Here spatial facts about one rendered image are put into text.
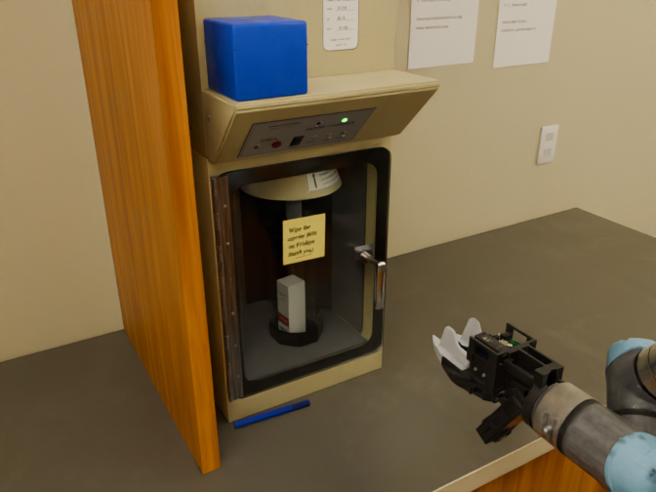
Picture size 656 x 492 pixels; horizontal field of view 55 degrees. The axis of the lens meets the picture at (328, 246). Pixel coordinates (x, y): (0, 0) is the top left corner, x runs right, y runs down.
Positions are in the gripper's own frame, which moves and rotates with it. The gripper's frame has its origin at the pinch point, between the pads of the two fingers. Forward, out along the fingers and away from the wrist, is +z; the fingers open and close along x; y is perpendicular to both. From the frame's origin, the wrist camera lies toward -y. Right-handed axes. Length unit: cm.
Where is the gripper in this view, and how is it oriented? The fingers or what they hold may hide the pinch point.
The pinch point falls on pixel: (443, 343)
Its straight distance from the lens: 97.4
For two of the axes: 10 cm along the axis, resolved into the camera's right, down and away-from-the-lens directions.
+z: -5.0, -3.6, 7.9
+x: -8.6, 2.1, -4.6
